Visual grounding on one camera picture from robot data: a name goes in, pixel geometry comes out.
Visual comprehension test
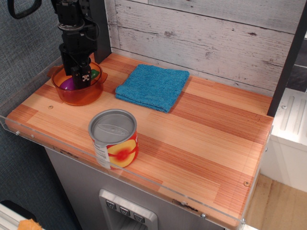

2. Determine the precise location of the dark frame post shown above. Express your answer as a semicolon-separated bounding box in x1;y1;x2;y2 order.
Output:
267;1;307;117
90;0;111;63

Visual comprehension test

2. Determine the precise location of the clear acrylic table guard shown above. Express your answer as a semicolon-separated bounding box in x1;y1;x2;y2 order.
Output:
4;54;272;230

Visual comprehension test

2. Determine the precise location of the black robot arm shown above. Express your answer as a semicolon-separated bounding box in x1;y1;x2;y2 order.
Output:
52;0;99;89

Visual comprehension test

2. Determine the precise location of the dark right frame post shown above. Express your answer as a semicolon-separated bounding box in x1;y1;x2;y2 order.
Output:
267;1;307;117

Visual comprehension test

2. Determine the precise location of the folded blue towel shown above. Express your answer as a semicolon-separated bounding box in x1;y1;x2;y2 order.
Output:
115;64;189;113

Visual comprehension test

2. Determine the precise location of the purple toy eggplant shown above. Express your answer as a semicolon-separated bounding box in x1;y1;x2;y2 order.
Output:
60;69;100;91

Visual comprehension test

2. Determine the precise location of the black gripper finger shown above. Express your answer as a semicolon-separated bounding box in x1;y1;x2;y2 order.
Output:
71;65;91;89
63;63;73;76

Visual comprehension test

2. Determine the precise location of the black braided cable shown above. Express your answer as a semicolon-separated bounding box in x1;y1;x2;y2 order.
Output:
6;0;43;20

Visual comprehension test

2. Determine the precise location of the dark left frame post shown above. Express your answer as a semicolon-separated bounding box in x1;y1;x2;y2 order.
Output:
90;0;111;63

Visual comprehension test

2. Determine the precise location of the white ridged appliance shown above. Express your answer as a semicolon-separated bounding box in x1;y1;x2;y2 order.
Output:
260;89;307;192

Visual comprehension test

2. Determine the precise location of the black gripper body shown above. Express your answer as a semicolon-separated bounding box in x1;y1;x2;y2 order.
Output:
59;24;97;69

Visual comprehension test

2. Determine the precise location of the orange transparent plastic pot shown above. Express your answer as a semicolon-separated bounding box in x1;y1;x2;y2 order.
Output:
47;62;107;106

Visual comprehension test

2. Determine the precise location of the grey cabinet with dispenser panel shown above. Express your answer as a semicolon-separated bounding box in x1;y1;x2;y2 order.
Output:
46;149;221;230

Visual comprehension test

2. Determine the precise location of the black and orange object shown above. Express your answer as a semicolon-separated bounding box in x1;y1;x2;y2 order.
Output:
0;200;44;230

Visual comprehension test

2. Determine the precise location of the peach can with grey lid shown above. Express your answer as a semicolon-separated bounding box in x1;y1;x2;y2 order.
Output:
88;109;139;169

